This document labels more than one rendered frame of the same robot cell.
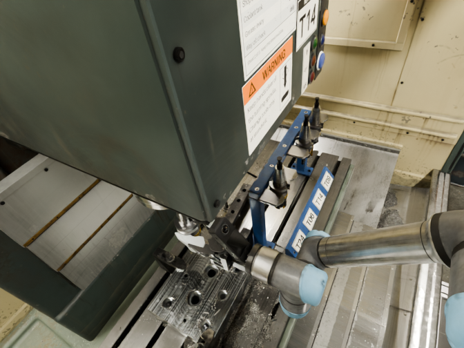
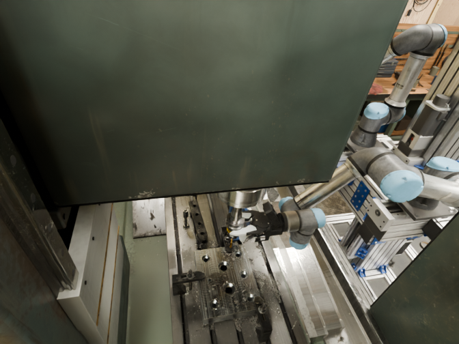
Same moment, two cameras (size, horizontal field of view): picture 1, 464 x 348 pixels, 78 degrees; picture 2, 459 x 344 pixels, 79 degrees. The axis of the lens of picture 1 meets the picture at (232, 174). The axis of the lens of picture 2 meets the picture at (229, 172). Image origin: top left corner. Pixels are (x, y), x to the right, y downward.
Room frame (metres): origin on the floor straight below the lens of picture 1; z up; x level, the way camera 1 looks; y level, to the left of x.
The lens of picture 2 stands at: (0.09, 0.65, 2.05)
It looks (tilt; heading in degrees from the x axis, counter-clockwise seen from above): 40 degrees down; 307
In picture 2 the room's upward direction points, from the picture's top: 6 degrees clockwise
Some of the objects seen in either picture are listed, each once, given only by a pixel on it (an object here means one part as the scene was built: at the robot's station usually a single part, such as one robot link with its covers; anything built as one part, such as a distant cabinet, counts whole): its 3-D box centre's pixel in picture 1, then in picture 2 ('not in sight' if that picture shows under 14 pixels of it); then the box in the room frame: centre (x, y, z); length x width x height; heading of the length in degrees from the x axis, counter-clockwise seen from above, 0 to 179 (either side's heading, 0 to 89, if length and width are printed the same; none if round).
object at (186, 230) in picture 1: (187, 221); (235, 220); (0.43, 0.13, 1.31); 0.06 x 0.06 x 0.03
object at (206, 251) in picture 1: (206, 246); (256, 228); (0.37, 0.09, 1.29); 0.09 x 0.05 x 0.02; 67
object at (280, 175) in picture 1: (279, 175); not in sight; (0.58, -0.14, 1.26); 0.04 x 0.04 x 0.07
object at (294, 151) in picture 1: (298, 152); not in sight; (0.71, -0.24, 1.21); 0.07 x 0.05 x 0.01; 53
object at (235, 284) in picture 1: (204, 287); (225, 280); (0.42, 0.15, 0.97); 0.29 x 0.23 x 0.05; 143
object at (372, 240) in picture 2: not in sight; (393, 230); (-0.04, -0.74, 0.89); 0.36 x 0.10 x 0.09; 53
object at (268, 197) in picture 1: (272, 197); not in sight; (0.54, -0.11, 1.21); 0.07 x 0.05 x 0.01; 53
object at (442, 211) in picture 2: not in sight; (419, 202); (-0.06, -0.73, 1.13); 0.36 x 0.22 x 0.06; 53
